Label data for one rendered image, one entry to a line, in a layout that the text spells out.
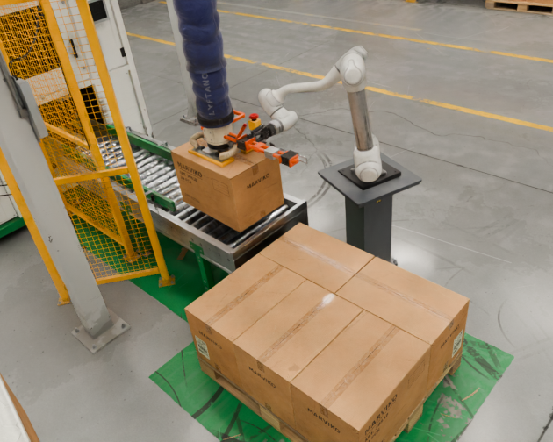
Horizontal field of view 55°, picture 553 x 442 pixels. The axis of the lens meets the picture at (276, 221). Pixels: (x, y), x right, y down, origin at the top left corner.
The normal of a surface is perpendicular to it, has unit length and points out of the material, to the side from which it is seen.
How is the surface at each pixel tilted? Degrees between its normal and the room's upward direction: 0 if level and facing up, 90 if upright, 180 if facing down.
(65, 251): 92
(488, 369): 0
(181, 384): 0
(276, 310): 0
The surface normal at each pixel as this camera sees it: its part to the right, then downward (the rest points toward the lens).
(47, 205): 0.72, 0.34
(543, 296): -0.11, -0.80
